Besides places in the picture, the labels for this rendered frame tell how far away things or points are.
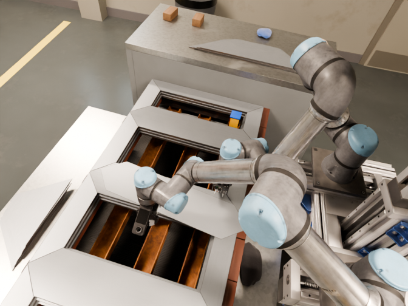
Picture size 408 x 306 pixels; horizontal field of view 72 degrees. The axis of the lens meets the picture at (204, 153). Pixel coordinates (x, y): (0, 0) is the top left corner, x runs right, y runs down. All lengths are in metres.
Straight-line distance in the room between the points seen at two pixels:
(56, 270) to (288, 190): 0.93
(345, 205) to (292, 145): 0.55
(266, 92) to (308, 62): 0.89
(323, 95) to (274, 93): 0.93
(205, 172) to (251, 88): 0.97
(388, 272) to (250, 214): 0.45
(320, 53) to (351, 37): 3.40
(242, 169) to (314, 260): 0.29
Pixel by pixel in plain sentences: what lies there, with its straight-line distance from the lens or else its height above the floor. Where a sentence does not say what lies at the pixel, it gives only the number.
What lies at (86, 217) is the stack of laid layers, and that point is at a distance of 1.34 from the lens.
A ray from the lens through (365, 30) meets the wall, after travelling 4.30.
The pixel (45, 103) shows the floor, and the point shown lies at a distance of 3.24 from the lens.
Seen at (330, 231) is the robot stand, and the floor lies 0.95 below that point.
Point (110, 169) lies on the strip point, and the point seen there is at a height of 0.86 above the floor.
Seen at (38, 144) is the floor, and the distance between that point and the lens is 2.86.
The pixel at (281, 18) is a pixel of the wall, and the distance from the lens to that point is 4.08.
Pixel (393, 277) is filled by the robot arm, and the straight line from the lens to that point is 0.94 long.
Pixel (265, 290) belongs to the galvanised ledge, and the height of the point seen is 0.68.
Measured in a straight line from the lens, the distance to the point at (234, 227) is 1.26.
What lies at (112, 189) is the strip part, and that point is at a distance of 1.36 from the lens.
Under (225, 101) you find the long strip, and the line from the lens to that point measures 1.77.
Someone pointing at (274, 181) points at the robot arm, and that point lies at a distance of 0.66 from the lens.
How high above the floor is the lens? 1.99
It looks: 51 degrees down
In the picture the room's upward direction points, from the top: 8 degrees clockwise
